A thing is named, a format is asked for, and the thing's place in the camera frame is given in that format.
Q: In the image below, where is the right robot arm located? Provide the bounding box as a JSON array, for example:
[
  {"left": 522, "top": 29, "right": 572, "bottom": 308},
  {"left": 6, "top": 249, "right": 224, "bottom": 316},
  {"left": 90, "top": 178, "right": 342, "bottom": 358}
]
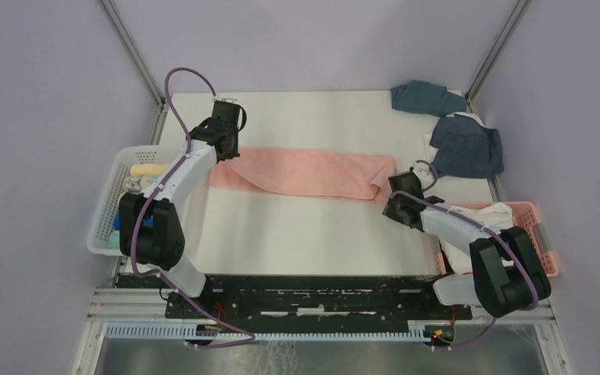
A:
[{"left": 383, "top": 171, "right": 552, "bottom": 319}]

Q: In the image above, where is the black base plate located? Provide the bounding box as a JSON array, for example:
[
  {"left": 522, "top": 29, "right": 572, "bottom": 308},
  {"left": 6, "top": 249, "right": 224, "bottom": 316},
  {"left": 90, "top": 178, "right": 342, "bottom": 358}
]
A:
[{"left": 116, "top": 274, "right": 529, "bottom": 335}]

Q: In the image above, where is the teal blue towel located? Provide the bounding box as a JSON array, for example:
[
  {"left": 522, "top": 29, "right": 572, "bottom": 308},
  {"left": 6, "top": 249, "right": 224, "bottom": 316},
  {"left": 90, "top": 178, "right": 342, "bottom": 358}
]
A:
[{"left": 390, "top": 80, "right": 467, "bottom": 117}]

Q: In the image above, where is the white plastic basket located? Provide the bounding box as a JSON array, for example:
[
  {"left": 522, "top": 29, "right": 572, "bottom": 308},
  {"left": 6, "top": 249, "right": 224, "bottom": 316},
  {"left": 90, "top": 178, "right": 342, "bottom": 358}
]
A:
[{"left": 87, "top": 145, "right": 180, "bottom": 256}]

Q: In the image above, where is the dark blue towel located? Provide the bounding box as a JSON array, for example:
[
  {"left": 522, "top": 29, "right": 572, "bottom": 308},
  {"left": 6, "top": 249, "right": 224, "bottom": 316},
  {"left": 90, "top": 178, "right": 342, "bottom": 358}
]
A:
[{"left": 429, "top": 112, "right": 505, "bottom": 179}]

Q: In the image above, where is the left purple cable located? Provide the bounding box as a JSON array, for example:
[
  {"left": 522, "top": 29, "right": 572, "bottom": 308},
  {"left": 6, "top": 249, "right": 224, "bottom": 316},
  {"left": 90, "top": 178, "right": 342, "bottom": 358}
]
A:
[{"left": 130, "top": 67, "right": 256, "bottom": 350}]

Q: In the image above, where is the pink towel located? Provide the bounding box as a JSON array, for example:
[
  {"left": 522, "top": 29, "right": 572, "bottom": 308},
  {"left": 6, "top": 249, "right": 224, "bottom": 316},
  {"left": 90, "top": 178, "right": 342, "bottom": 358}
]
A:
[{"left": 208, "top": 148, "right": 397, "bottom": 205}]

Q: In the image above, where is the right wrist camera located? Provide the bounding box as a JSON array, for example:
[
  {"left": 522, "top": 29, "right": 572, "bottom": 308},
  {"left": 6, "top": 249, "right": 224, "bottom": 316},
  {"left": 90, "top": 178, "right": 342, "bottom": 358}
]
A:
[{"left": 412, "top": 163, "right": 437, "bottom": 191}]

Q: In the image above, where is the blue rolled towel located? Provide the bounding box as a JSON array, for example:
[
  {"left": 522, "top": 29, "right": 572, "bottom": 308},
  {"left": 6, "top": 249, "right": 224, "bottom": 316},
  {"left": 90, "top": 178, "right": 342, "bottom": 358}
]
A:
[{"left": 112, "top": 213, "right": 153, "bottom": 230}]

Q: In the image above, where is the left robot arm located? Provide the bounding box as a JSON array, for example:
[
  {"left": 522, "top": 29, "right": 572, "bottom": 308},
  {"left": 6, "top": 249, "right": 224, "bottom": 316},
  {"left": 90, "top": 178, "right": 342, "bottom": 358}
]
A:
[{"left": 118, "top": 100, "right": 248, "bottom": 318}]

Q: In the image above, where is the white cable duct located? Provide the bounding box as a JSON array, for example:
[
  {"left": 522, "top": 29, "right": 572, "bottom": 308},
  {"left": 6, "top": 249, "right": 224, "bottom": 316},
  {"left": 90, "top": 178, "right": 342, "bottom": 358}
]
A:
[{"left": 104, "top": 323, "right": 430, "bottom": 343}]

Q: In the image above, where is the patterned rolled towel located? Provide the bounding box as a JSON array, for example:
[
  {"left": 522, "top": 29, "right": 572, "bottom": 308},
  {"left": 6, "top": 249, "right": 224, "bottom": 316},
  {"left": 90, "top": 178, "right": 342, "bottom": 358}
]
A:
[{"left": 123, "top": 175, "right": 158, "bottom": 194}]

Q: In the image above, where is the white towel in basket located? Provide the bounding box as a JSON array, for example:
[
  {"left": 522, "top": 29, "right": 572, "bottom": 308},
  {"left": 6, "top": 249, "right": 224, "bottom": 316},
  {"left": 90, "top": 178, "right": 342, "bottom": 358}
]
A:
[{"left": 439, "top": 202, "right": 514, "bottom": 274}]

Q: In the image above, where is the pink plastic basket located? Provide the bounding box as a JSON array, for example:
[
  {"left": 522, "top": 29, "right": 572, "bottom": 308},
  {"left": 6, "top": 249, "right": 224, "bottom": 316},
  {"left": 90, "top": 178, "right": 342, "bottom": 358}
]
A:
[{"left": 432, "top": 202, "right": 560, "bottom": 278}]

